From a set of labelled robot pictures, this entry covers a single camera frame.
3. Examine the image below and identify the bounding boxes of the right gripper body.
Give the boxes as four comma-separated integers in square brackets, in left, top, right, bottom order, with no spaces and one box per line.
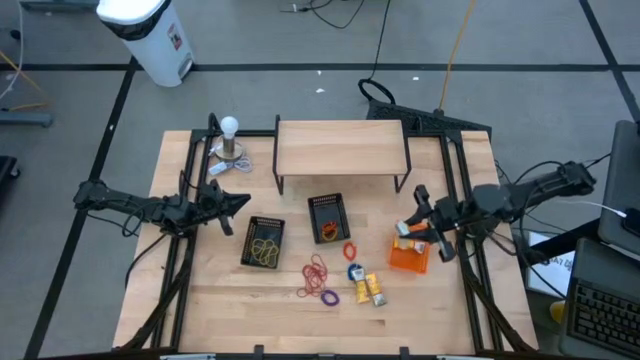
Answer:
[416,184,459,264]

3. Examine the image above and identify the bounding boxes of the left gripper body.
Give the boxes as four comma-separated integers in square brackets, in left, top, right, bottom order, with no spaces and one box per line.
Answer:
[198,179,234,237]

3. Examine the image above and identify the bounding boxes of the orange slotted plastic basket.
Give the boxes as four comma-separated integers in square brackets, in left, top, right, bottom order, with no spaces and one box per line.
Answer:
[388,234,433,276]

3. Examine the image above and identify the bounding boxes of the yellow rubber band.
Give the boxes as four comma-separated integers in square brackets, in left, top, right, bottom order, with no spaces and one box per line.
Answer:
[255,243,280,269]
[250,238,275,262]

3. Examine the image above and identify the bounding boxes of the black slotted plastic basket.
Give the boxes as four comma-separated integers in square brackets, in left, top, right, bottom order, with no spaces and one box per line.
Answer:
[306,192,352,246]
[240,215,287,270]

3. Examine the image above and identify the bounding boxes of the white bulb table lamp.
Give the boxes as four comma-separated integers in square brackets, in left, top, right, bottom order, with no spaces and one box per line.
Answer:
[213,115,246,163]

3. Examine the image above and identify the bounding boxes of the wooden shelf riser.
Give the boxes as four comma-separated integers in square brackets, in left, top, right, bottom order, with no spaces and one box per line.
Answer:
[271,114,414,197]

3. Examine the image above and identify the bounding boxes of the white paper sheet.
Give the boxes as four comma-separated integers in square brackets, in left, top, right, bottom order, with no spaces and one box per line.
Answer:
[523,230,577,300]

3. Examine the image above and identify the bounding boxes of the white trash can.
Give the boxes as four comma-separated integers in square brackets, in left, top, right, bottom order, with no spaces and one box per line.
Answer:
[94,0,196,89]

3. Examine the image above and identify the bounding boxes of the grey closed laptop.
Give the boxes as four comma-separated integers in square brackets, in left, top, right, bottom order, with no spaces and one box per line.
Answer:
[596,118,640,261]

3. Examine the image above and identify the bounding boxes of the grey open laptop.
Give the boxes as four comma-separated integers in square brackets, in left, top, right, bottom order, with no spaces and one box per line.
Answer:
[558,236,640,359]

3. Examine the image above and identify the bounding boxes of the black phone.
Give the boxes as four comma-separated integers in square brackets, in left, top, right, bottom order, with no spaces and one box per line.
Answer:
[620,206,640,239]

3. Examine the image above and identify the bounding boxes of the white lamp cable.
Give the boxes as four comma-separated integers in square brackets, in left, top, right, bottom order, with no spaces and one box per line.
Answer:
[227,154,255,175]

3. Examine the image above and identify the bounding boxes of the black rig frame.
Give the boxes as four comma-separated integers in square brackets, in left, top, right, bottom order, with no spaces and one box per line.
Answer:
[112,112,540,360]

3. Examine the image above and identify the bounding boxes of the white charging cable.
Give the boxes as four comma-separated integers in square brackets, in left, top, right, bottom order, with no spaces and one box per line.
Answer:
[553,198,627,219]

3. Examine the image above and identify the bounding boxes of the yellow hanging cord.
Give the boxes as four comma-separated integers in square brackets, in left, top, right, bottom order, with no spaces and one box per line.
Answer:
[437,0,476,115]

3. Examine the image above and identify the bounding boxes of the black hanging cable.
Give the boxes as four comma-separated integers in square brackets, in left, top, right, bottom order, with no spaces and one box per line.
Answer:
[357,0,397,107]

